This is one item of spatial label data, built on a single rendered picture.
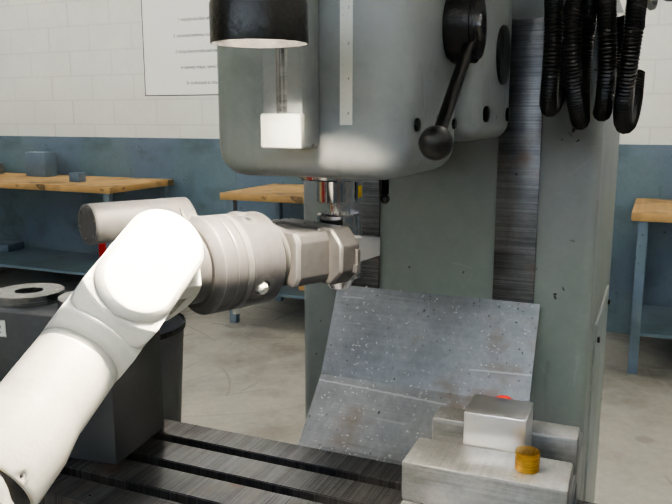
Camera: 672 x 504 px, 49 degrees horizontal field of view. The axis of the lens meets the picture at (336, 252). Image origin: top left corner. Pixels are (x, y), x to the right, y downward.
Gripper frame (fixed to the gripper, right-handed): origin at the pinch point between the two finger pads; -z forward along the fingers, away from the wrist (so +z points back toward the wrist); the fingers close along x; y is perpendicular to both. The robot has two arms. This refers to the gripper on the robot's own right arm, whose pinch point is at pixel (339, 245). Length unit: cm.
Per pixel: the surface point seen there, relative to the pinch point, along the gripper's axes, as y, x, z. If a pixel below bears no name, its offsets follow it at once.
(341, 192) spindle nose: -5.8, -1.8, 1.6
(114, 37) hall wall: -79, 510, -241
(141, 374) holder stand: 19.9, 28.7, 7.9
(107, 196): 40, 431, -189
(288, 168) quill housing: -8.4, -1.6, 8.4
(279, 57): -18.1, -5.0, 12.2
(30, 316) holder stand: 11.4, 35.1, 19.2
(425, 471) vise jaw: 19.0, -14.8, 3.0
